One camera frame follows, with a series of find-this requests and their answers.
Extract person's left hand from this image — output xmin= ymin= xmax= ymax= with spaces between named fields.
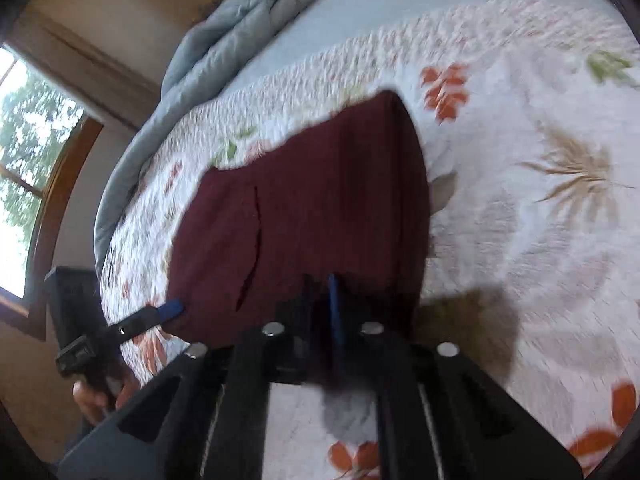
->
xmin=72 ymin=370 xmax=143 ymax=423

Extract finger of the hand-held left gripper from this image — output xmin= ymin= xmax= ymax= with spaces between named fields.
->
xmin=107 ymin=298 xmax=184 ymax=342

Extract grey-blue comforter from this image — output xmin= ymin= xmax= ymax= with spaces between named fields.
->
xmin=95 ymin=0 xmax=381 ymax=271

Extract white floral quilt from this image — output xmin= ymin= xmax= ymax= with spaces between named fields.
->
xmin=100 ymin=0 xmax=640 ymax=480

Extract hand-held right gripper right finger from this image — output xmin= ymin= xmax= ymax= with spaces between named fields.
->
xmin=328 ymin=274 xmax=583 ymax=480

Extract wooden framed window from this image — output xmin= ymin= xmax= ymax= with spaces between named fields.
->
xmin=0 ymin=45 xmax=103 ymax=341

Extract maroon pants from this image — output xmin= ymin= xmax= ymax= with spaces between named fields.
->
xmin=165 ymin=89 xmax=433 ymax=391

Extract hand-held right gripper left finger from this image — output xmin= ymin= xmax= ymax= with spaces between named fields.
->
xmin=57 ymin=275 xmax=328 ymax=480

